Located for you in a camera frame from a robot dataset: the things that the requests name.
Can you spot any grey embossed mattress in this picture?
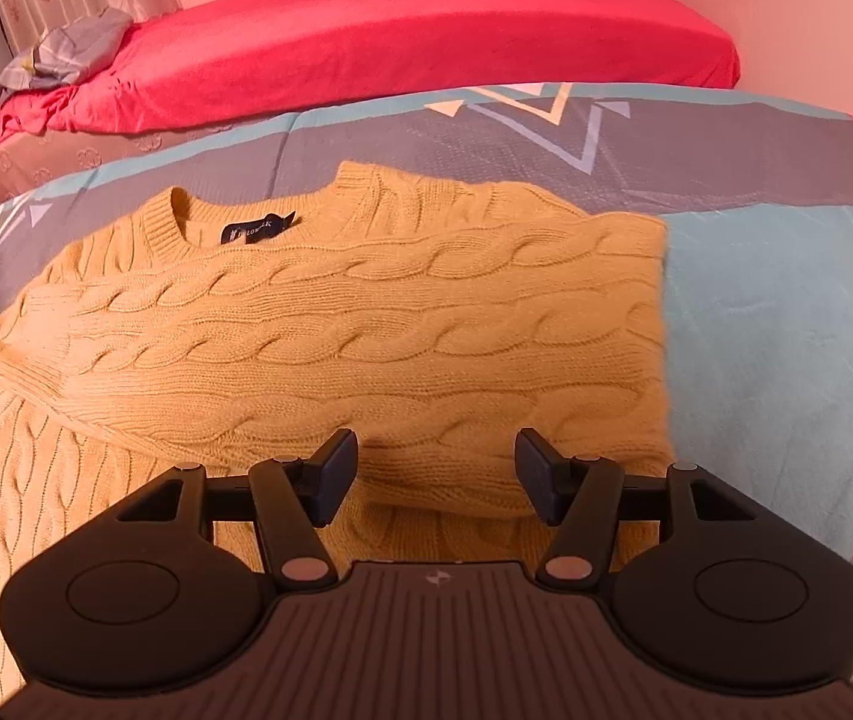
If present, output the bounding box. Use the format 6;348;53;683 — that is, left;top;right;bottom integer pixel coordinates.
0;115;268;203

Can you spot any yellow cable knit cardigan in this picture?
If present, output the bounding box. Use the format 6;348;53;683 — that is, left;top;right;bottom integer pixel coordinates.
0;159;675;710

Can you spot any red bed sheet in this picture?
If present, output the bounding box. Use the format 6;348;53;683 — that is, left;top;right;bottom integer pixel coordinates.
0;0;740;145

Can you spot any crumpled blue grey cloth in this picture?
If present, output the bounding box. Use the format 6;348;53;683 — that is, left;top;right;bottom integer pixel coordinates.
0;7;133;103

